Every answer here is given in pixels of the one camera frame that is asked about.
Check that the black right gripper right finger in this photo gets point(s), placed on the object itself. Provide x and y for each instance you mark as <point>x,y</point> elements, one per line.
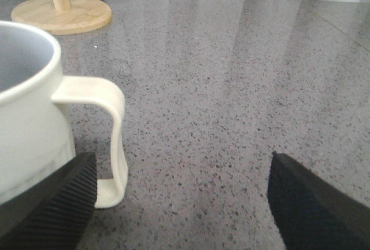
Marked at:
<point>312,214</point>

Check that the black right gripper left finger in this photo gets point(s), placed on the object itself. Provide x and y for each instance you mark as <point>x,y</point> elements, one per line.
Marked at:
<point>54,213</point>

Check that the cream HOME mug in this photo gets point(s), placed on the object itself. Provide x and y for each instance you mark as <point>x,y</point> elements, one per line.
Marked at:
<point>36,131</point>

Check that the wooden mug tree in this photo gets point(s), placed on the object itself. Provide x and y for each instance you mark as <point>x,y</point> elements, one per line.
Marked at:
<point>63,17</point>

